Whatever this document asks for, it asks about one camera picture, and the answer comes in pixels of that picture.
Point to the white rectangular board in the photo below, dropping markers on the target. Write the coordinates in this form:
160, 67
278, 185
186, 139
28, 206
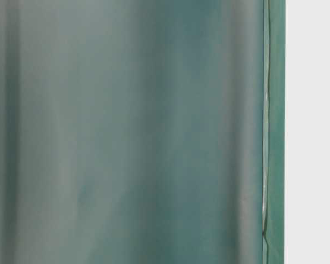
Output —
307, 150

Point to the green table cloth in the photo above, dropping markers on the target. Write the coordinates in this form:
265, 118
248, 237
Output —
142, 131

